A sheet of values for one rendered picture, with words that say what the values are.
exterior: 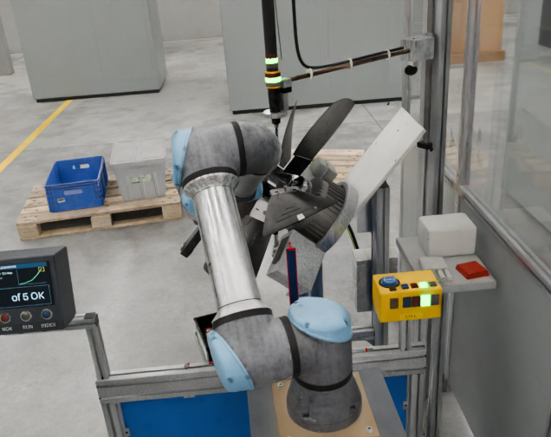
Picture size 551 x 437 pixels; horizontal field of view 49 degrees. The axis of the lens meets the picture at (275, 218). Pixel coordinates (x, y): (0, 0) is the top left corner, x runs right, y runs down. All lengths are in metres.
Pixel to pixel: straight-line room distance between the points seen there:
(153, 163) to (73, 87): 4.70
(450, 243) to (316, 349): 1.13
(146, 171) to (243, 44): 2.97
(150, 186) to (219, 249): 3.60
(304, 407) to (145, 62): 7.97
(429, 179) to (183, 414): 1.22
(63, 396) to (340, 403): 2.13
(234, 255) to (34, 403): 2.16
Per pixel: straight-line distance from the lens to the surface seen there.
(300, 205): 1.70
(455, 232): 2.16
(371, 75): 7.49
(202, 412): 1.82
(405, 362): 1.75
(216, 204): 1.19
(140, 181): 4.72
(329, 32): 7.32
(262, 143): 1.25
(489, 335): 2.32
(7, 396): 3.30
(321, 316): 1.13
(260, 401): 1.37
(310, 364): 1.13
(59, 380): 3.28
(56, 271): 1.56
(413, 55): 2.13
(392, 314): 1.61
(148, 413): 1.83
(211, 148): 1.22
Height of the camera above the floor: 1.91
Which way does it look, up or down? 25 degrees down
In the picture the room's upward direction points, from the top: 4 degrees counter-clockwise
